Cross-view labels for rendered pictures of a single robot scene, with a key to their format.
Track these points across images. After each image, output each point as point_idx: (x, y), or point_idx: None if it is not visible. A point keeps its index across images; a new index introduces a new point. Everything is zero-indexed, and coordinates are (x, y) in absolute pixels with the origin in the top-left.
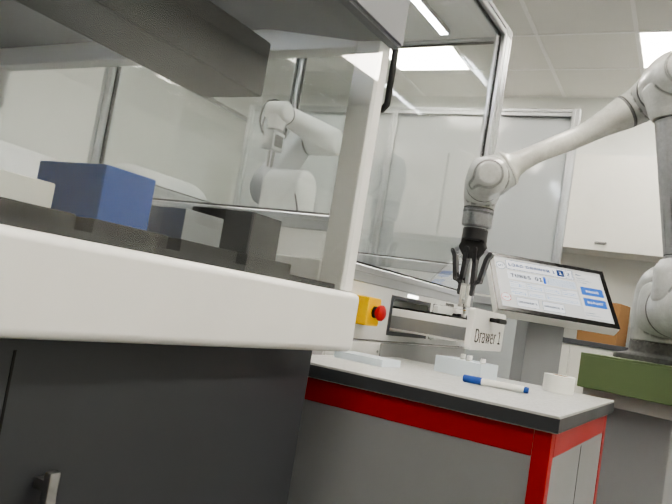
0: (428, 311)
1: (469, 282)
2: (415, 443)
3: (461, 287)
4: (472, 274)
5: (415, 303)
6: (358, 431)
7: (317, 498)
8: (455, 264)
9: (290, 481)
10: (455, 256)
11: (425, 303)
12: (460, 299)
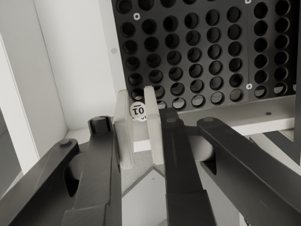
0: (284, 143)
1: (109, 118)
2: None
3: (152, 108)
4: (101, 154)
5: (299, 26)
6: None
7: None
8: (249, 161)
9: None
10: (297, 202)
11: (298, 119)
12: (145, 93)
